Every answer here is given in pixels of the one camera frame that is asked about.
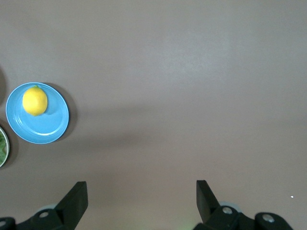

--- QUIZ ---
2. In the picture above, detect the pink plate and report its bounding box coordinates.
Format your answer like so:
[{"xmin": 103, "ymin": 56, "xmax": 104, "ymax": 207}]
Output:
[{"xmin": 0, "ymin": 126, "xmax": 11, "ymax": 168}]

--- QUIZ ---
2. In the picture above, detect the blue plate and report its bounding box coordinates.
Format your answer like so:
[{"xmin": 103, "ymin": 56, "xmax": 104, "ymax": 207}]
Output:
[{"xmin": 5, "ymin": 82, "xmax": 70, "ymax": 145}]

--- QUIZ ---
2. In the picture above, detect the yellow lemon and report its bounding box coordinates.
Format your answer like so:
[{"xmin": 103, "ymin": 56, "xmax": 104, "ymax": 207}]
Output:
[{"xmin": 22, "ymin": 85, "xmax": 48, "ymax": 117}]

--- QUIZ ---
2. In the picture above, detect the green lettuce leaf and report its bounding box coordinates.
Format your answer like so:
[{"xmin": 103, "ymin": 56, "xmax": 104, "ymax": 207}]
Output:
[{"xmin": 0, "ymin": 134, "xmax": 6, "ymax": 163}]

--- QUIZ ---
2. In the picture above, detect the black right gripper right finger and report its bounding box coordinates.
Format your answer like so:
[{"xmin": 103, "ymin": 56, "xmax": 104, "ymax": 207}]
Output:
[{"xmin": 194, "ymin": 180, "xmax": 257, "ymax": 230}]

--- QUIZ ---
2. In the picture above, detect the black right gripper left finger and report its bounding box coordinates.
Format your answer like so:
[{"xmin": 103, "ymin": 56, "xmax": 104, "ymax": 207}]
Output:
[{"xmin": 16, "ymin": 181, "xmax": 89, "ymax": 230}]

